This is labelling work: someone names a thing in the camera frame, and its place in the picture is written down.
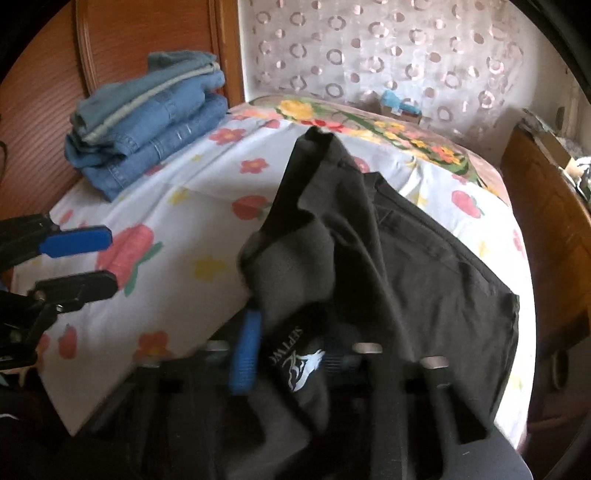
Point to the black pants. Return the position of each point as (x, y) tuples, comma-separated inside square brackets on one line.
[(392, 258)]

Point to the wooden headboard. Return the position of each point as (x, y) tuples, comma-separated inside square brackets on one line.
[(138, 27)]

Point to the small blue white package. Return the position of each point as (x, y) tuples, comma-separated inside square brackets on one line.
[(392, 100)]

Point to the white floral bedsheet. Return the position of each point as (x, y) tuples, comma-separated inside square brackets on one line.
[(207, 221)]

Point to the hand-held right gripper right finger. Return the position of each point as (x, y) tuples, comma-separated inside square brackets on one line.
[(375, 383)]

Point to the wooden side cabinet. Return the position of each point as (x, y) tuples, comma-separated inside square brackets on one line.
[(540, 230)]

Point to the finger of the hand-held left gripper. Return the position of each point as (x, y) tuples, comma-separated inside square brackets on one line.
[(78, 286), (76, 240)]

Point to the white curtain with circles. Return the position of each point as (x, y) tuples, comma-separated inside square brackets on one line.
[(369, 46)]

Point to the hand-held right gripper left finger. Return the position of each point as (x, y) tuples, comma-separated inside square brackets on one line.
[(244, 353)]

